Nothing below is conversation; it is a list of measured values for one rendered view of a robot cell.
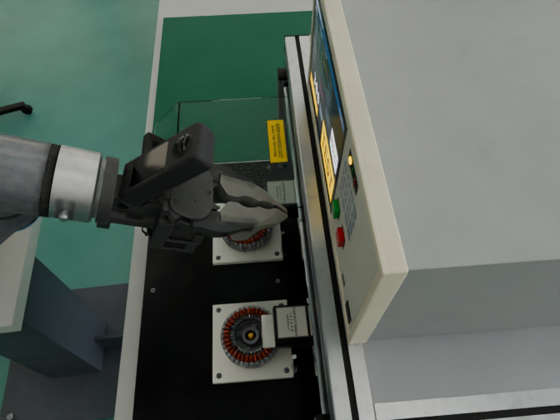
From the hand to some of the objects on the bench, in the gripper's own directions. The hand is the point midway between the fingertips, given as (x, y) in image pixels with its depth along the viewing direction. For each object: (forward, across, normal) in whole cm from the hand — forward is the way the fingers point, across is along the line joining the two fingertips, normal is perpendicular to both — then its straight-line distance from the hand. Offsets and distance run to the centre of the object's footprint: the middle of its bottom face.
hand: (280, 210), depth 53 cm
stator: (+12, -21, -39) cm, 46 cm away
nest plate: (+12, +4, -40) cm, 42 cm away
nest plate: (+12, -21, -40) cm, 47 cm away
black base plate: (+15, -9, -42) cm, 45 cm away
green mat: (+34, -73, -33) cm, 87 cm away
